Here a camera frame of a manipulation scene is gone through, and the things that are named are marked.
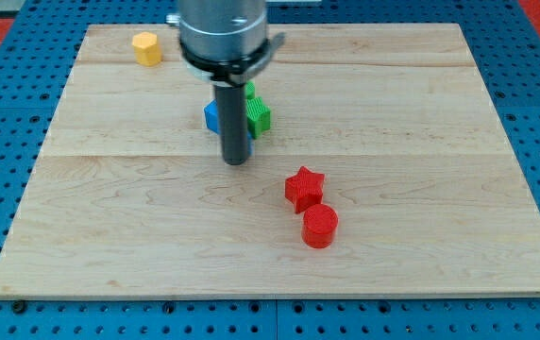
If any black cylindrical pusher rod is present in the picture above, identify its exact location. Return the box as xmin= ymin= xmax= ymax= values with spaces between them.
xmin=214 ymin=84 xmax=249 ymax=165

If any light wooden board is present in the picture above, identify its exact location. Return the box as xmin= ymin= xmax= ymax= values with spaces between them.
xmin=0 ymin=24 xmax=540 ymax=300

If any green star block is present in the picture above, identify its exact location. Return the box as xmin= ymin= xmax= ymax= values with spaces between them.
xmin=246 ymin=97 xmax=271 ymax=139

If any yellow hexagon block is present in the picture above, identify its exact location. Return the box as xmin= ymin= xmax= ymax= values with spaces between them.
xmin=132 ymin=32 xmax=162 ymax=67

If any red cylinder block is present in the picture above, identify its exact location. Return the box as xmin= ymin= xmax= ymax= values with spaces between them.
xmin=301 ymin=204 xmax=339 ymax=248

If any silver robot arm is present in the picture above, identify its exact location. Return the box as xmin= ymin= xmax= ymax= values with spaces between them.
xmin=166 ymin=0 xmax=286 ymax=87

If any blue cube block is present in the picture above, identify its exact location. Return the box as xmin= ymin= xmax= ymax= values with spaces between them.
xmin=203 ymin=100 xmax=254 ymax=156

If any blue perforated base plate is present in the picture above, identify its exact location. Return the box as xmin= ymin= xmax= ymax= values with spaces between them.
xmin=0 ymin=1 xmax=540 ymax=339

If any green block behind rod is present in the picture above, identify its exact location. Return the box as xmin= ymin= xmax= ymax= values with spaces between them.
xmin=245 ymin=81 xmax=256 ymax=100

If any red star block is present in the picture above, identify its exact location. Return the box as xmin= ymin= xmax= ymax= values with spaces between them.
xmin=284 ymin=166 xmax=325 ymax=214

